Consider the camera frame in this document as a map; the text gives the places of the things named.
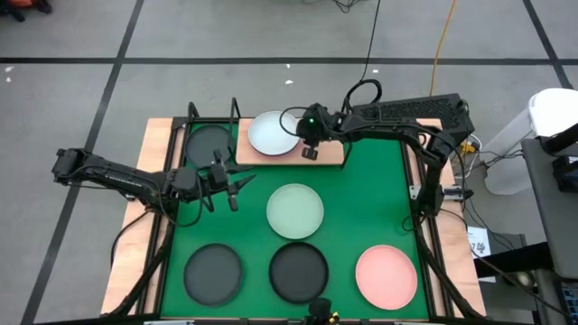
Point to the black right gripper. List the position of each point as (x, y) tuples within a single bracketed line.
[(312, 128)]

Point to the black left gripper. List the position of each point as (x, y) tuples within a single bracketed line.
[(217, 178)]

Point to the white round plate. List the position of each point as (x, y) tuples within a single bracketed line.
[(271, 133)]

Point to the dark grey round plate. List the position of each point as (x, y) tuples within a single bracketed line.
[(203, 142), (213, 274)]

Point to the mint green round plate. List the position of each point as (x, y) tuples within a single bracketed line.
[(295, 211)]

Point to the black round plate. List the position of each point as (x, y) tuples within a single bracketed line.
[(298, 272)]

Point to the pink round plate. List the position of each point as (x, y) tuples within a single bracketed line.
[(386, 277)]

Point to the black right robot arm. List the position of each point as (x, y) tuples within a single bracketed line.
[(388, 128)]

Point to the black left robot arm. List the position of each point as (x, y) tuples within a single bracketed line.
[(117, 176)]

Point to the wooden shelf board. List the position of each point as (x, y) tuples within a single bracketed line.
[(333, 156)]

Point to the green table mat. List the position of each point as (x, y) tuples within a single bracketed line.
[(361, 203)]

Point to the black perforated computer case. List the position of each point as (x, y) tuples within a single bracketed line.
[(415, 108)]

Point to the yellow power plug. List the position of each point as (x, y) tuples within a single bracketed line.
[(466, 147)]

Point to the white paper label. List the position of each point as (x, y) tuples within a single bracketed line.
[(479, 241)]

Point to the black floor stand bar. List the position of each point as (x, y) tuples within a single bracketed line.
[(515, 262)]

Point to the black device on desk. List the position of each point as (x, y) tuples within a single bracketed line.
[(566, 173)]

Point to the grey desk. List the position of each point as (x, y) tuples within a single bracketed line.
[(555, 216)]

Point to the orange and black object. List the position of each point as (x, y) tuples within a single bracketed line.
[(22, 5)]

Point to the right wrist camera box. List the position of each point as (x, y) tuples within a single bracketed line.
[(310, 154)]

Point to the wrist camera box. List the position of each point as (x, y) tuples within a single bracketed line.
[(310, 154), (233, 204)]

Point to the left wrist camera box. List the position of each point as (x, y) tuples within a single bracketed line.
[(233, 204)]

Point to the silver metal bracket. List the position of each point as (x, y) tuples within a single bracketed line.
[(414, 192)]

